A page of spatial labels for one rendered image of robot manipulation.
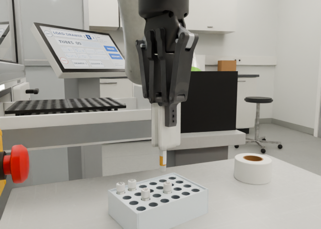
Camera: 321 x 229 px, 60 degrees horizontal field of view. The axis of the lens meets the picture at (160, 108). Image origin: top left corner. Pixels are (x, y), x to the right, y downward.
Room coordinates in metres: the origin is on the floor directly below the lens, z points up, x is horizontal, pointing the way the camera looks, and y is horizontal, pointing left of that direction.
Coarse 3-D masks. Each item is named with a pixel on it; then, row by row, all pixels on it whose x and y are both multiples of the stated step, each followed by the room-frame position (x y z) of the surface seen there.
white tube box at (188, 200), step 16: (160, 176) 0.44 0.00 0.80; (176, 176) 0.45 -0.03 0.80; (112, 192) 0.38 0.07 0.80; (128, 192) 0.39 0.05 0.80; (160, 192) 0.39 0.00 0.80; (176, 192) 0.39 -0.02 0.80; (192, 192) 0.39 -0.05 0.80; (208, 192) 0.39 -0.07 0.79; (112, 208) 0.38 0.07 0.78; (128, 208) 0.34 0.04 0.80; (144, 208) 0.34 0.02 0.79; (160, 208) 0.34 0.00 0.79; (176, 208) 0.36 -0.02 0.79; (192, 208) 0.37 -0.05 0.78; (128, 224) 0.34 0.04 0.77; (144, 224) 0.33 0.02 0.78; (160, 224) 0.34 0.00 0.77; (176, 224) 0.36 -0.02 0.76
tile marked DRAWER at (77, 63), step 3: (72, 60) 1.37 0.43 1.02; (75, 60) 1.39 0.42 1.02; (78, 60) 1.41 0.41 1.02; (81, 60) 1.42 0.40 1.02; (84, 60) 1.44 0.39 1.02; (75, 63) 1.37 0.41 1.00; (78, 63) 1.39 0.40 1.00; (81, 63) 1.41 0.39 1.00; (84, 63) 1.42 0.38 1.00; (87, 63) 1.44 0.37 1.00; (75, 66) 1.36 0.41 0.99; (78, 66) 1.37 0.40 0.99; (81, 66) 1.39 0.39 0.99; (84, 66) 1.40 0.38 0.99; (87, 66) 1.42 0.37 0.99
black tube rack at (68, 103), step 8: (16, 104) 0.59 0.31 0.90; (24, 104) 0.58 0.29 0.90; (32, 104) 0.58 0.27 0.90; (40, 104) 0.58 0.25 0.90; (48, 104) 0.58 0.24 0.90; (56, 104) 0.59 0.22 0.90; (64, 104) 0.59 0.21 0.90; (72, 104) 0.59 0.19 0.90; (80, 104) 0.59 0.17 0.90; (88, 104) 0.58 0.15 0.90; (96, 104) 0.58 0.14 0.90; (104, 104) 0.58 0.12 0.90; (112, 104) 0.59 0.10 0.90; (8, 112) 0.49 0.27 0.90; (16, 112) 0.50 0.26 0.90; (24, 112) 0.50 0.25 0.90; (32, 112) 0.51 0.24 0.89; (40, 112) 0.66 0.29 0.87; (48, 112) 0.66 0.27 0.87; (56, 112) 0.66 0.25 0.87; (64, 112) 0.66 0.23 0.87; (72, 112) 0.66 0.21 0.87
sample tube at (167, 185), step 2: (164, 182) 0.39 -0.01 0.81; (166, 182) 0.39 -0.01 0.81; (168, 182) 0.39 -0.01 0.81; (170, 182) 0.39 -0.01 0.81; (164, 184) 0.38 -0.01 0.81; (166, 184) 0.38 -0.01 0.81; (168, 184) 0.38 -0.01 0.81; (170, 184) 0.38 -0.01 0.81; (164, 186) 0.38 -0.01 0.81; (166, 186) 0.38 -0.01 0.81; (168, 186) 0.38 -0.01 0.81; (170, 186) 0.38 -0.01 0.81; (164, 188) 0.38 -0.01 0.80; (166, 188) 0.38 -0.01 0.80; (168, 188) 0.38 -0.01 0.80; (170, 188) 0.38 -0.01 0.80; (164, 190) 0.39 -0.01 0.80; (166, 190) 0.38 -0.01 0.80; (168, 190) 0.38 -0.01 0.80; (170, 190) 0.38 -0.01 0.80; (164, 192) 0.38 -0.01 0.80; (166, 192) 0.38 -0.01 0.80; (168, 192) 0.38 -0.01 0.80; (170, 192) 0.38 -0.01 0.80
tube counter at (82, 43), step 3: (75, 42) 1.50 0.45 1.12; (78, 42) 1.51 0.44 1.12; (81, 42) 1.53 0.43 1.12; (84, 42) 1.55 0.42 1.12; (87, 42) 1.57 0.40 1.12; (90, 42) 1.59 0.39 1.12; (93, 42) 1.61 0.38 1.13; (78, 45) 1.49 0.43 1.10; (81, 45) 1.51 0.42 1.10; (84, 45) 1.53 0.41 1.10; (87, 45) 1.55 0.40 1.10; (90, 45) 1.57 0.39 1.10; (93, 45) 1.59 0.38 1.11; (96, 45) 1.61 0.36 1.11; (99, 45) 1.63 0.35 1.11
